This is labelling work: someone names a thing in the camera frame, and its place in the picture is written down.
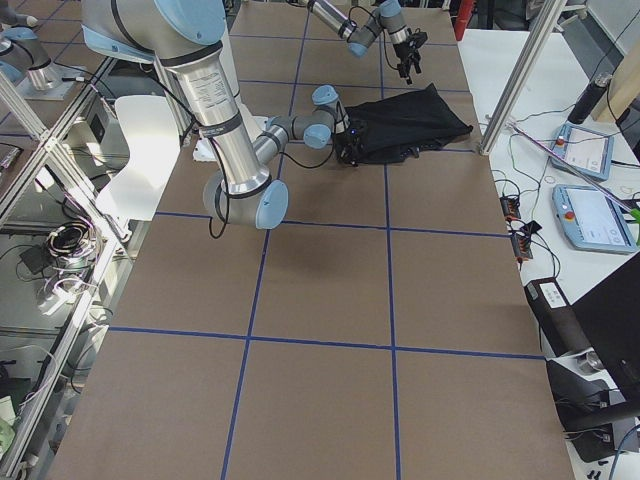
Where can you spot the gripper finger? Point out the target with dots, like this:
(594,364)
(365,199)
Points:
(415,61)
(404,69)

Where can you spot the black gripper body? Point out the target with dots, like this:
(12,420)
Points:
(348,141)
(404,53)

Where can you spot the black graphic t-shirt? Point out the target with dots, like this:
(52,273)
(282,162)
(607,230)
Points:
(407,124)

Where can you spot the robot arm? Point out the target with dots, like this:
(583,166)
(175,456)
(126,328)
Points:
(186,38)
(386,18)

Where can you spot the black power strip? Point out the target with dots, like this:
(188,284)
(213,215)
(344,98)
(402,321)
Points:
(519,231)

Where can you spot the black water bottle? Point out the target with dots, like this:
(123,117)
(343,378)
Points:
(589,98)

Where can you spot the far blue teach pendant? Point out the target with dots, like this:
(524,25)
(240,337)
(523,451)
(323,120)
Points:
(586,150)

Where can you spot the blue teach pendant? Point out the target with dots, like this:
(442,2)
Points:
(586,150)
(590,221)

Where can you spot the white plastic chair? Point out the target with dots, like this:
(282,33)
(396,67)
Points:
(152,137)

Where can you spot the near blue teach pendant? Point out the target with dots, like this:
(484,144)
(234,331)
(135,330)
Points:
(590,221)

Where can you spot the black monitor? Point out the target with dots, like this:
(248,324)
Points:
(609,317)

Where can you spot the aluminium frame post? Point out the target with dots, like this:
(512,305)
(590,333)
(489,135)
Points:
(524,65)

